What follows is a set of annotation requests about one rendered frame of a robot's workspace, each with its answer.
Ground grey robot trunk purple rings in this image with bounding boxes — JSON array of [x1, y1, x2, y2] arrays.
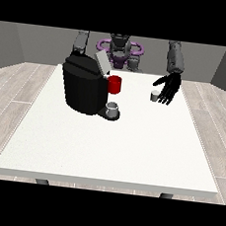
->
[[94, 32, 147, 74]]

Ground dark table leg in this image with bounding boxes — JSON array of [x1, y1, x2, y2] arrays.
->
[[159, 192, 175, 200], [35, 178, 50, 187]]

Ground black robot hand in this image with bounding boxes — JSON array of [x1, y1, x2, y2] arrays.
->
[[150, 69, 185, 108]]

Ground small grey cup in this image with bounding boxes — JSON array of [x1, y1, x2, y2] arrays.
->
[[105, 101, 121, 119]]

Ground small grey coffee pod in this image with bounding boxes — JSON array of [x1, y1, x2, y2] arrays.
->
[[149, 89, 161, 104]]

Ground red pod holder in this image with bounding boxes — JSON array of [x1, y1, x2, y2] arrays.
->
[[107, 74, 123, 96]]

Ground black coffee machine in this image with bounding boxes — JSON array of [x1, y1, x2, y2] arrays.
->
[[56, 51, 127, 122]]

